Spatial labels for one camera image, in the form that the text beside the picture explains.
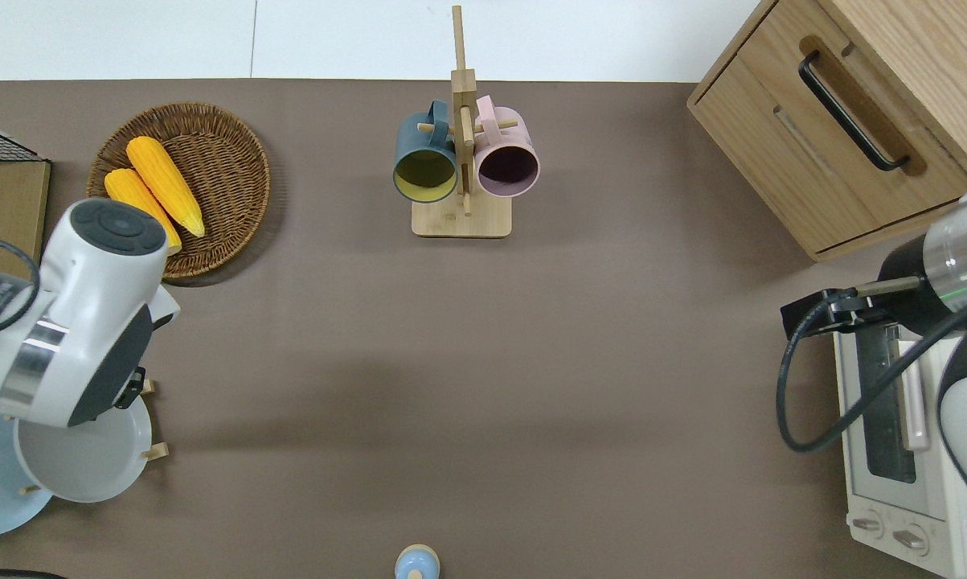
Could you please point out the wooden board lid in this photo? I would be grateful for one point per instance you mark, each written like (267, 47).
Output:
(5, 209)

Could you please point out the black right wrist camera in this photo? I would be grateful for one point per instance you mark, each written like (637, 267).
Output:
(837, 314)

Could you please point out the pink mug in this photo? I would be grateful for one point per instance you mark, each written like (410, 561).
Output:
(507, 165)

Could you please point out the brown table mat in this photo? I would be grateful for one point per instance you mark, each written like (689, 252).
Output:
(531, 362)

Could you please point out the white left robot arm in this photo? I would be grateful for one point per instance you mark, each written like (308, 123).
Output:
(89, 322)

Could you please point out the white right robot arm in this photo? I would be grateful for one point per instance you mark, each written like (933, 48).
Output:
(965, 257)

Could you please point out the blue bell on wooden base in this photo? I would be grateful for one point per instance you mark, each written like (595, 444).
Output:
(416, 563)

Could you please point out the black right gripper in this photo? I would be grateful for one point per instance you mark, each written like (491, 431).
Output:
(909, 285)

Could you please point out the wooden plate rack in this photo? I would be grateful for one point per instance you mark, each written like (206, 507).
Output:
(157, 451)

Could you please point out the dark teal mug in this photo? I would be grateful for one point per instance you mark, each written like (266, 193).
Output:
(423, 173)

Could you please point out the gray ceramic plate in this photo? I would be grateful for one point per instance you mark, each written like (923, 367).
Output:
(89, 462)

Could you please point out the wooden mug tree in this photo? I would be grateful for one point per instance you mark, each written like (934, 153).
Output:
(460, 221)

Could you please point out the yellow corn cob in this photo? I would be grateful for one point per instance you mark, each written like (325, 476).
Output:
(133, 197)
(165, 185)

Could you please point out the wooden drawer cabinet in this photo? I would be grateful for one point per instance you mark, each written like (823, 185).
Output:
(780, 145)

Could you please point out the white toaster oven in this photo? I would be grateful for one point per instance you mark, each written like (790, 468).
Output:
(877, 482)

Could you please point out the brown wicker basket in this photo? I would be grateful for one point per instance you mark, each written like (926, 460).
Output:
(226, 177)

